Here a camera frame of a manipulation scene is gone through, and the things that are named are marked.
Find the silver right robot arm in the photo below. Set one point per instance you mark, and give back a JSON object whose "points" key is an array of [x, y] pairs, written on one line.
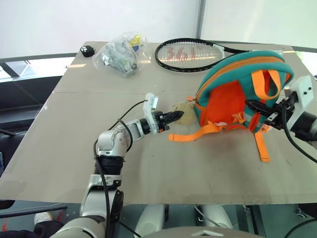
{"points": [[309, 122]]}

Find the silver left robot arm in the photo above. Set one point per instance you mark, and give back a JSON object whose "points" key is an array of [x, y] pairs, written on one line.
{"points": [[114, 141]]}

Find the clear plastic bag with items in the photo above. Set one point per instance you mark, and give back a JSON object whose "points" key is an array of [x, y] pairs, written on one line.
{"points": [[119, 57]]}

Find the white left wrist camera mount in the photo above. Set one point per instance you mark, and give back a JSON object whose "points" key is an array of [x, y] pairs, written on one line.
{"points": [[149, 109]]}

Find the beige round soft object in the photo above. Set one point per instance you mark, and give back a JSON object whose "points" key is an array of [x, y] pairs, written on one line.
{"points": [[187, 116]]}

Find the grey robot right thigh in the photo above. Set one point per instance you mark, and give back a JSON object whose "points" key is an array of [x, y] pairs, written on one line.
{"points": [[215, 218]]}

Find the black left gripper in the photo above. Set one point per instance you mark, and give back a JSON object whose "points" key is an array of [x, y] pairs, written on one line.
{"points": [[160, 122]]}

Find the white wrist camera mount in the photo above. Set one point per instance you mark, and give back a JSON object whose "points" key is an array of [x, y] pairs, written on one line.
{"points": [[149, 109], [302, 89]]}

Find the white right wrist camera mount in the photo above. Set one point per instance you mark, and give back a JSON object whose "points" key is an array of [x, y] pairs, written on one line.
{"points": [[302, 89]]}

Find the grey metal pole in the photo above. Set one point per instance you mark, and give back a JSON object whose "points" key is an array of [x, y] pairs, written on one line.
{"points": [[200, 17]]}

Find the small black device white dots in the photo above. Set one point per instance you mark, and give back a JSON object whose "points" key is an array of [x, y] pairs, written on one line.
{"points": [[86, 51]]}

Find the orange and teal backpack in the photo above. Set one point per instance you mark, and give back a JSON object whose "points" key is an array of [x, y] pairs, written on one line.
{"points": [[223, 104]]}

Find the black tennis racket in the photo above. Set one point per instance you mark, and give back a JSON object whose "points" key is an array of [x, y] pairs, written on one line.
{"points": [[232, 49]]}

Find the white shoe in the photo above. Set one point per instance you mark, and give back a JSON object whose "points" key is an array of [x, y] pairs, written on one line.
{"points": [[43, 218]]}

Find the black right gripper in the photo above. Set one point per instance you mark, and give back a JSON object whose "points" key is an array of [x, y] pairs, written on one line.
{"points": [[282, 114]]}

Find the grey robot torso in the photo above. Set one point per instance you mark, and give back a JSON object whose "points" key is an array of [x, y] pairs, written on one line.
{"points": [[198, 233]]}

